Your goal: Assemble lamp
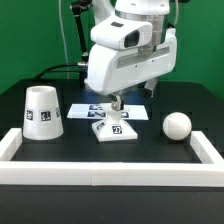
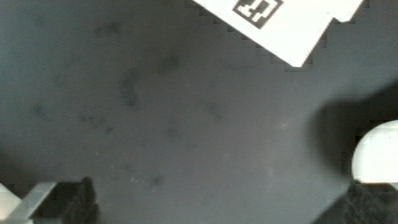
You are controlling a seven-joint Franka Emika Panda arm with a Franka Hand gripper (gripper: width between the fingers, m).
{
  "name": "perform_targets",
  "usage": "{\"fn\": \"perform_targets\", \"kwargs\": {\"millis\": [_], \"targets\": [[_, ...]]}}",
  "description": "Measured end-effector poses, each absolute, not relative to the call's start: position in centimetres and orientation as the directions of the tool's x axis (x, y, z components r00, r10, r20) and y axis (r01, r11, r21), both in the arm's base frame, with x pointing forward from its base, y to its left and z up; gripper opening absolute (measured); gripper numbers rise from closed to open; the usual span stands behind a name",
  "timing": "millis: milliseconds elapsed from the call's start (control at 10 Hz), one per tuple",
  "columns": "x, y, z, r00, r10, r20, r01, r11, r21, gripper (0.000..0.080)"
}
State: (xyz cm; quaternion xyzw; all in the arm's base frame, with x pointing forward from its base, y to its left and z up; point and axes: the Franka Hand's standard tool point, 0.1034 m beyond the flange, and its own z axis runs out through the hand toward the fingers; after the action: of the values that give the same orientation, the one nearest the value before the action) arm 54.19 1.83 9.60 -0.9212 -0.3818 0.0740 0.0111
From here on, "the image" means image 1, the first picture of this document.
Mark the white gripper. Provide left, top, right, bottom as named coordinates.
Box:
left=85, top=28, right=177, bottom=111

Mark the white lamp base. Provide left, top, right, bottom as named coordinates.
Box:
left=92, top=103, right=138, bottom=142

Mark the white lamp bulb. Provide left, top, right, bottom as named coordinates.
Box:
left=163, top=112, right=192, bottom=141

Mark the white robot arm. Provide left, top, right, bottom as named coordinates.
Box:
left=86, top=0, right=177, bottom=111

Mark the white lamp shade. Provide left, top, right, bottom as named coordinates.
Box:
left=23, top=86, right=63, bottom=140

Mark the white marker sheet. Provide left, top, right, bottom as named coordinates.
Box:
left=67, top=104, right=148, bottom=120

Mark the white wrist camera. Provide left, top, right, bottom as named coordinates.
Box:
left=91, top=15, right=152, bottom=50

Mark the black cable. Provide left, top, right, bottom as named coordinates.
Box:
left=32, top=63, right=88, bottom=82

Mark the white U-shaped frame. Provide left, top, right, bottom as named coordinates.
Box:
left=0, top=128, right=224, bottom=187

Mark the white hanging cable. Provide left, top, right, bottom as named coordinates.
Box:
left=58, top=0, right=71, bottom=80

